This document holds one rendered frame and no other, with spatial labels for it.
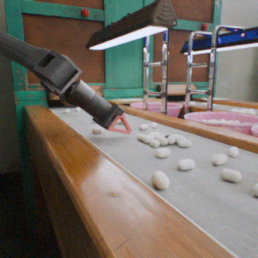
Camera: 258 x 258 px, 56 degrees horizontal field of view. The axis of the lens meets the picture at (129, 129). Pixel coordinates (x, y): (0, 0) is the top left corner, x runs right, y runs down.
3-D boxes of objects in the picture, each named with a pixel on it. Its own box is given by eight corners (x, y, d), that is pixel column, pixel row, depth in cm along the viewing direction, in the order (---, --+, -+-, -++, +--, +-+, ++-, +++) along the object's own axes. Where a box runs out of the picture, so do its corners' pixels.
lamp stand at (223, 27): (209, 131, 106) (217, 22, 97) (181, 123, 123) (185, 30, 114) (239, 127, 114) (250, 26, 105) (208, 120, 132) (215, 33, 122)
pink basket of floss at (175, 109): (176, 129, 109) (177, 109, 107) (121, 125, 118) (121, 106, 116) (185, 120, 133) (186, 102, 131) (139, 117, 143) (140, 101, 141)
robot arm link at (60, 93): (40, 80, 54) (65, 54, 56) (31, 84, 64) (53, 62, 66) (79, 115, 59) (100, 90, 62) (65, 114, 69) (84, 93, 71)
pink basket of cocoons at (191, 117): (247, 160, 68) (251, 127, 67) (169, 143, 86) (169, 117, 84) (272, 142, 88) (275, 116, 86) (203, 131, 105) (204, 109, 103)
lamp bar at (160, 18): (152, 23, 62) (153, -7, 60) (85, 49, 117) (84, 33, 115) (178, 26, 65) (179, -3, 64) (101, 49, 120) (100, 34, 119)
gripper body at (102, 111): (109, 105, 70) (89, 88, 67) (124, 109, 61) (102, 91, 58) (96, 122, 69) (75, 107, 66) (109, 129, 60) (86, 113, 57)
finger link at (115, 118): (129, 120, 74) (106, 102, 69) (140, 124, 67) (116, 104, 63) (117, 138, 73) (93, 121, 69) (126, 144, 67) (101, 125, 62)
